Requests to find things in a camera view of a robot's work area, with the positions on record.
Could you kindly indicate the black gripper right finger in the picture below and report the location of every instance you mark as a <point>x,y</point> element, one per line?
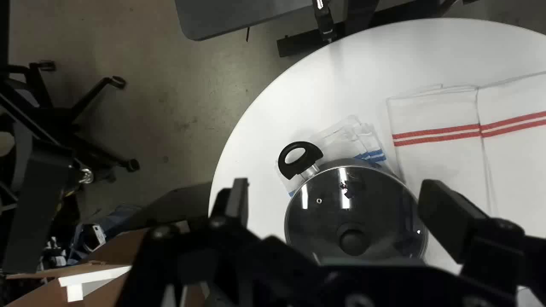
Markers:
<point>448,222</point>

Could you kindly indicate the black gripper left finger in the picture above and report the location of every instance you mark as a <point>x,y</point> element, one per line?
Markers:
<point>237,198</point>

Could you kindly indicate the grey flat panel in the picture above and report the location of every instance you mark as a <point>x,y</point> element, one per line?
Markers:
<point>227,17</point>

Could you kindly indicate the brown cardboard box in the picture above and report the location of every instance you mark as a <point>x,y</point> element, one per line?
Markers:
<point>112,249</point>

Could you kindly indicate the white foam piece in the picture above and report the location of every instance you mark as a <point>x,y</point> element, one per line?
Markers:
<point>90,280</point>

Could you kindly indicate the glass lid with black knob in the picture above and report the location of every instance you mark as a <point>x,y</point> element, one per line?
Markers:
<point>368,205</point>

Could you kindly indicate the white towel with red stripes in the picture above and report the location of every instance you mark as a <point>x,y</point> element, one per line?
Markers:
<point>436,113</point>

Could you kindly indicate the black office chair base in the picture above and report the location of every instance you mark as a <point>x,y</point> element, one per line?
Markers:
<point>39,171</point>

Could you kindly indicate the black pot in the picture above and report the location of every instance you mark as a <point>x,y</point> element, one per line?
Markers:
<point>281,164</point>

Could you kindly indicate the clear plastic bag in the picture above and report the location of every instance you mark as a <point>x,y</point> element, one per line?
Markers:
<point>351,136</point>

